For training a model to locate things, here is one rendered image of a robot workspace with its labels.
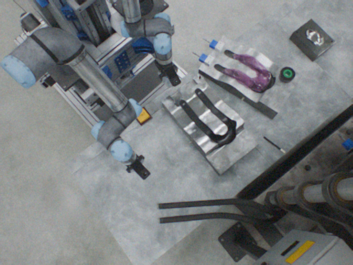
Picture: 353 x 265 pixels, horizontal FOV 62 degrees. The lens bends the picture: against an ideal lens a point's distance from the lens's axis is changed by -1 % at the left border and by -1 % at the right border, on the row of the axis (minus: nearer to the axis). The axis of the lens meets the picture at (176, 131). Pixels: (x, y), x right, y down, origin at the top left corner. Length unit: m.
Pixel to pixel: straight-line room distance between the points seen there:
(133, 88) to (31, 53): 1.47
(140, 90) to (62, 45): 1.42
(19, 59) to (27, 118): 1.85
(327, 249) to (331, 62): 1.25
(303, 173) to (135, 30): 1.13
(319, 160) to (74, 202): 1.81
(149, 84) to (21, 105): 1.17
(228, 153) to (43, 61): 0.99
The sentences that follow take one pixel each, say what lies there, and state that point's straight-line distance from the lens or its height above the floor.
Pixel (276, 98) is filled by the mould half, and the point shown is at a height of 0.91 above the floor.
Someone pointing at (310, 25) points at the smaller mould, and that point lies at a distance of 2.00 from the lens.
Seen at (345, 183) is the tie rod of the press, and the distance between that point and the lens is 0.93.
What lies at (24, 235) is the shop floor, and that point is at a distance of 2.73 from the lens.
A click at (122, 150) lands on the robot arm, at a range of 1.15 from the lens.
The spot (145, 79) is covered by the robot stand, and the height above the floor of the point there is 0.21.
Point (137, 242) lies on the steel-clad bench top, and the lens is 1.64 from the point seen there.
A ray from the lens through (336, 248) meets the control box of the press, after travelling 1.04.
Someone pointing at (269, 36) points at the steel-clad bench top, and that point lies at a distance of 1.97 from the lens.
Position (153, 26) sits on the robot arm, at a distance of 1.37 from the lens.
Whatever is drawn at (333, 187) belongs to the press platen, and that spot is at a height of 1.54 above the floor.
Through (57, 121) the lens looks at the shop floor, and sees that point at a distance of 2.75.
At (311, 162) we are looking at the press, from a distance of 1.78.
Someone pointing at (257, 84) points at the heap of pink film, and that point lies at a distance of 1.70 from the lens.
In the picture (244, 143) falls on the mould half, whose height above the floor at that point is 0.86.
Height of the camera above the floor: 2.41
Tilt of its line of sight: 75 degrees down
